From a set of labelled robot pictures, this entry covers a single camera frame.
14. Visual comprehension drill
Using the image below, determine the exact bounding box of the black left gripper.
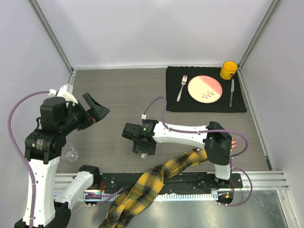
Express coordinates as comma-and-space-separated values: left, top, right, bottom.
60, 92, 110, 133

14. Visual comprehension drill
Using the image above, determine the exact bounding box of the clear nail polish bottle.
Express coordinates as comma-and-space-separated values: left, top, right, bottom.
141, 153, 148, 159

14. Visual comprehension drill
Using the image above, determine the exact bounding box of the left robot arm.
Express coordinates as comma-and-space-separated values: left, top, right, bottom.
14, 93, 110, 228

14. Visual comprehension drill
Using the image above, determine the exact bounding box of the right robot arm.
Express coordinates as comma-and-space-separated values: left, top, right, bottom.
122, 119, 232, 188

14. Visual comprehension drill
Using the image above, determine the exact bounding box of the mannequin hand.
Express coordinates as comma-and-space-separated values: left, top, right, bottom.
230, 140, 237, 151

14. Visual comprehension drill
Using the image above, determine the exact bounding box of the clear plastic cup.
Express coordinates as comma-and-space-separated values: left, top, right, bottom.
60, 142, 79, 162

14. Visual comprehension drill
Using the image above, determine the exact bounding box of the yellow plaid shirt sleeve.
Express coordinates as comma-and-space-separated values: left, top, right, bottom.
99, 149, 208, 228

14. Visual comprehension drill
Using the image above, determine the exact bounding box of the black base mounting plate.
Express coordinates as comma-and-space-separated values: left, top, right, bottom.
100, 172, 243, 195

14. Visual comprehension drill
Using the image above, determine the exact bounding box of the silver fork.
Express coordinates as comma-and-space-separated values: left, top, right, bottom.
176, 75, 188, 102

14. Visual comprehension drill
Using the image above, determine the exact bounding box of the pink and cream plate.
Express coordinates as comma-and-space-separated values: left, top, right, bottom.
188, 76, 223, 104

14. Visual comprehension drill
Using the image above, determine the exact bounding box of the yellow mug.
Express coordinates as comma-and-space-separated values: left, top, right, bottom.
220, 61, 238, 80

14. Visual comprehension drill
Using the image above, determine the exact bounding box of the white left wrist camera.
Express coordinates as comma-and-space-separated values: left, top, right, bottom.
48, 84, 78, 104

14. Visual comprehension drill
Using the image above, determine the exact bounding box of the white slotted cable duct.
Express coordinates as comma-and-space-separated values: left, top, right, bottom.
52, 192, 219, 202

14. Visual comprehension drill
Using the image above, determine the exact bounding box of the knife with mottled handle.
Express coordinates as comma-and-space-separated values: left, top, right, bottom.
229, 78, 235, 107

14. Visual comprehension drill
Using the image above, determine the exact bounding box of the aluminium frame rail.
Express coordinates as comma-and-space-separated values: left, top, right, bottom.
54, 171, 289, 192

